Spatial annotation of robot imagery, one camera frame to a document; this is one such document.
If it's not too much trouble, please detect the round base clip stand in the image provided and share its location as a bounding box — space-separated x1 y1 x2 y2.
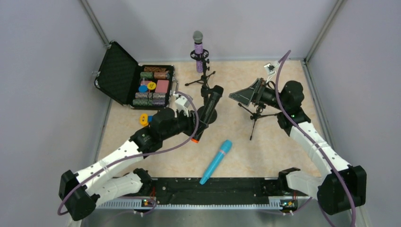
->
197 85 218 124

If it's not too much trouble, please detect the black orange-tipped microphone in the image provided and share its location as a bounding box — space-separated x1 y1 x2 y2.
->
192 85 224 143

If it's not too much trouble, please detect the purple glitter microphone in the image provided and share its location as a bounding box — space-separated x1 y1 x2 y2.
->
192 30 203 73

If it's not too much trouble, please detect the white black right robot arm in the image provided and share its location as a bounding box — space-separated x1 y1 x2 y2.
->
229 63 367 215

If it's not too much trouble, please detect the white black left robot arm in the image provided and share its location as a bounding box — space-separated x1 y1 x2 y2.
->
58 92 221 221

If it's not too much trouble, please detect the small black tripod stand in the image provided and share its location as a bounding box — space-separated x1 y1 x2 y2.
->
238 103 279 141

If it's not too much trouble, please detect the yellow blue toy block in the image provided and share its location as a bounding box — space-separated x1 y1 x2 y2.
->
139 113 153 127

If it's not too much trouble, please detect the purple black poker chip row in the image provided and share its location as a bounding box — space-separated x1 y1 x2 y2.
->
132 99 166 107

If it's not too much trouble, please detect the blue tan poker chip row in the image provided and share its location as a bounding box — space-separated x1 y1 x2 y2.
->
134 92 166 100

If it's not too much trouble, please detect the red playing card deck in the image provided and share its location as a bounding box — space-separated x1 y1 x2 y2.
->
155 79 170 94

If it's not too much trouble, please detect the yellow big blind button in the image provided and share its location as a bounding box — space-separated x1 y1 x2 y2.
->
147 82 157 90

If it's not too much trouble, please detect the blue round button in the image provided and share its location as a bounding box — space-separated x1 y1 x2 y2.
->
138 85 148 93

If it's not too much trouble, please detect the turquoise toy microphone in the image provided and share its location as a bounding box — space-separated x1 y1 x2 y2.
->
199 140 233 185

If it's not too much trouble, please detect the black poker chip case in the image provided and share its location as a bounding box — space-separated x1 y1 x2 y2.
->
94 41 175 110

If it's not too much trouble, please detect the green poker chip row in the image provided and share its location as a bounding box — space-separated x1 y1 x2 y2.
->
140 72 170 79

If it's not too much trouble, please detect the orange brown poker chip row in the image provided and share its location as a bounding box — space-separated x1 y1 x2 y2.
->
144 66 169 72

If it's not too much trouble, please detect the shock mount tripod stand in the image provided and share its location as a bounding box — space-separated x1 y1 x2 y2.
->
185 49 216 90

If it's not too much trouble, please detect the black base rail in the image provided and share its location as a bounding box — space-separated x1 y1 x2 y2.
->
150 177 304 205

